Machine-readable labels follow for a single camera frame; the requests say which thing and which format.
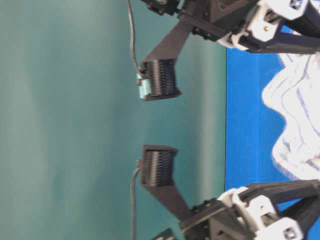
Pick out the black white upper gripper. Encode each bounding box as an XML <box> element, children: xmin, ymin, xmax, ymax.
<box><xmin>145</xmin><ymin>0</ymin><xmax>320</xmax><ymax>54</ymax></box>

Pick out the black white lower gripper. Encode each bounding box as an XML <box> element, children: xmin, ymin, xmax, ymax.
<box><xmin>152</xmin><ymin>178</ymin><xmax>320</xmax><ymax>240</ymax></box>

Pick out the white blue striped towel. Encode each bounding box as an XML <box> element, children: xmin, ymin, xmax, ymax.
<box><xmin>262</xmin><ymin>53</ymin><xmax>320</xmax><ymax>180</ymax></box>

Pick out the blue table mat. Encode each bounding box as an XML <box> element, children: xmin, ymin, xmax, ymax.
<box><xmin>225</xmin><ymin>49</ymin><xmax>302</xmax><ymax>189</ymax></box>

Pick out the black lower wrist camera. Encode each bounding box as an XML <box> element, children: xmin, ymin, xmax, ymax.
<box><xmin>140</xmin><ymin>144</ymin><xmax>192</xmax><ymax>221</ymax></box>

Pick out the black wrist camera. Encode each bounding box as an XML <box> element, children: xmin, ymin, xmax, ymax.
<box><xmin>137</xmin><ymin>20</ymin><xmax>193</xmax><ymax>101</ymax></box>
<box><xmin>140</xmin><ymin>144</ymin><xmax>192</xmax><ymax>221</ymax></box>

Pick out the black upper wrist camera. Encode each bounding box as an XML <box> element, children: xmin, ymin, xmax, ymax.
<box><xmin>137</xmin><ymin>20</ymin><xmax>193</xmax><ymax>101</ymax></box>

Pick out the grey lower camera cable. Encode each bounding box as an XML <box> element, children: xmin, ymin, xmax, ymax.
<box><xmin>129</xmin><ymin>167</ymin><xmax>143</xmax><ymax>240</ymax></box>

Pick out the grey camera cable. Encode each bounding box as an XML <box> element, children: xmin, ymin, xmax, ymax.
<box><xmin>129</xmin><ymin>167</ymin><xmax>143</xmax><ymax>240</ymax></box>
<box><xmin>125</xmin><ymin>0</ymin><xmax>145</xmax><ymax>76</ymax></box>

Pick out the grey upper camera cable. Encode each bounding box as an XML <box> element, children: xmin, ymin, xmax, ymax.
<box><xmin>125</xmin><ymin>0</ymin><xmax>145</xmax><ymax>76</ymax></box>

